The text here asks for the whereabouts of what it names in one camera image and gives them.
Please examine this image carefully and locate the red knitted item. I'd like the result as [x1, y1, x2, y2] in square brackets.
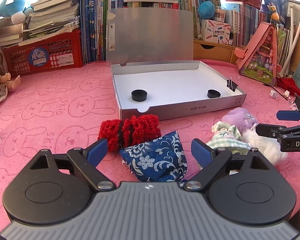
[98, 114, 161, 152]

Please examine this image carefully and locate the grey cardboard box with lid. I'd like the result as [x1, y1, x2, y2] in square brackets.
[106, 8, 247, 120]

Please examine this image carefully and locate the blue doraemon plush toy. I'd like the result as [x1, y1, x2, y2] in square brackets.
[0, 0, 33, 25]

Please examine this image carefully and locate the stack of books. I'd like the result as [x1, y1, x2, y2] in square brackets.
[0, 0, 79, 48]

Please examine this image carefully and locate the red plastic basket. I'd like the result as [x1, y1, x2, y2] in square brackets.
[3, 29, 83, 77]

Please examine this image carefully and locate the black binder clip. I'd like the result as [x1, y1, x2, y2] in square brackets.
[226, 75, 240, 92]

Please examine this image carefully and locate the small white paper cube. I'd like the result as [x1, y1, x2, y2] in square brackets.
[269, 90, 278, 99]

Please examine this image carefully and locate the purple fluffy plush toy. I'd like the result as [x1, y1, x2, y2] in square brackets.
[221, 107, 258, 133]

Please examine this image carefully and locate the row of upright books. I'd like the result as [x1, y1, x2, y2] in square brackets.
[115, 0, 266, 48]

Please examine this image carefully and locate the black round cap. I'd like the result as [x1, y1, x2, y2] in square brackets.
[207, 89, 221, 99]
[131, 89, 147, 102]

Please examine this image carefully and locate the wooden drawer organizer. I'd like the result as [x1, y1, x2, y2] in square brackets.
[193, 39, 238, 64]

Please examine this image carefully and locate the white fluffy plush toy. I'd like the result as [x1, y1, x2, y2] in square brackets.
[242, 129, 288, 166]

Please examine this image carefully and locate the blue floral fabric pouch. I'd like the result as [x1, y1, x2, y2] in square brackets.
[120, 131, 187, 182]

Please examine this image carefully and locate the white label printer box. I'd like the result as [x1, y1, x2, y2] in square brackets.
[202, 20, 231, 45]

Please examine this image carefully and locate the row of blue books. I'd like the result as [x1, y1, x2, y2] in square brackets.
[79, 0, 108, 64]

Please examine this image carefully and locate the pink triangular toy house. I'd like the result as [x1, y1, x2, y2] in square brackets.
[234, 22, 277, 86]

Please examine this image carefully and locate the green checked doll dress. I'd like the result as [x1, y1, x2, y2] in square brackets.
[206, 121, 251, 155]

